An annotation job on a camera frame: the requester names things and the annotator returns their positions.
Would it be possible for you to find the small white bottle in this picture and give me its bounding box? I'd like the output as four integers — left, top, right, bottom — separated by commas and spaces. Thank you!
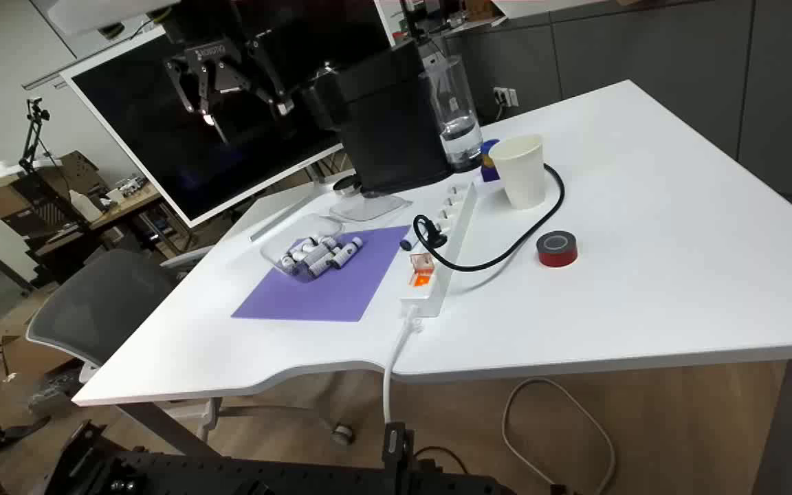
274, 246, 307, 276
304, 252, 342, 277
333, 235, 365, 261
292, 235, 326, 259

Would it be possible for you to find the clear plastic storage box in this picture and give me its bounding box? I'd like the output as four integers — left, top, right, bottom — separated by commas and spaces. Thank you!
258, 207, 372, 280

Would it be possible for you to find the white power strip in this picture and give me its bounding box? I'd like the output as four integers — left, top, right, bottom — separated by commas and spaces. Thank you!
398, 175, 480, 320

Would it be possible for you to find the purple mat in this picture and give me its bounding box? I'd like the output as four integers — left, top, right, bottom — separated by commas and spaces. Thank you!
230, 222, 413, 325

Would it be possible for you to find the small blue object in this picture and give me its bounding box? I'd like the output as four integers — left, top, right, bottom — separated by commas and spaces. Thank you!
478, 136, 504, 185

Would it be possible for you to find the black coffee machine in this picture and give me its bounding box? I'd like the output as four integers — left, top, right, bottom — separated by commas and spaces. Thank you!
307, 38, 460, 200

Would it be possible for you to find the white paper cup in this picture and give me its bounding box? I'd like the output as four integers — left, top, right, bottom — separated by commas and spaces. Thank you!
489, 133, 551, 211

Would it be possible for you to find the white framed computer monitor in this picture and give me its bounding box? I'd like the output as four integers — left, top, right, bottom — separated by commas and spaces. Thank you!
21, 0, 402, 232

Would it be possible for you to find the grey office chair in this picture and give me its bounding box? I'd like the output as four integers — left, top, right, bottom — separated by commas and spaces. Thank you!
21, 248, 183, 371

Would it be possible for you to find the wooden desk with clutter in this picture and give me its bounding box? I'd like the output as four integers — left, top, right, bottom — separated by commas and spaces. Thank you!
0, 149, 181, 277

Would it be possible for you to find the black tripod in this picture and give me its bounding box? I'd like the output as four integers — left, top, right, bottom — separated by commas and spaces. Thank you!
17, 93, 60, 175

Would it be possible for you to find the white power strip cable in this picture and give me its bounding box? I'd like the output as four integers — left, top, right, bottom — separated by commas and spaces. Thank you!
380, 307, 425, 428

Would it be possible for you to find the black power cable with plug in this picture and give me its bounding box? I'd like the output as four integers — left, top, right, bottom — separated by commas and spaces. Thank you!
409, 163, 570, 276

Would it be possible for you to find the white wall socket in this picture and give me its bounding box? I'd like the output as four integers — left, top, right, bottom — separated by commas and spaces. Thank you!
489, 86, 519, 112

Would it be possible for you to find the white cable loop on floor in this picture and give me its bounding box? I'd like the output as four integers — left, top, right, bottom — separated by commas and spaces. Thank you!
501, 376, 619, 495

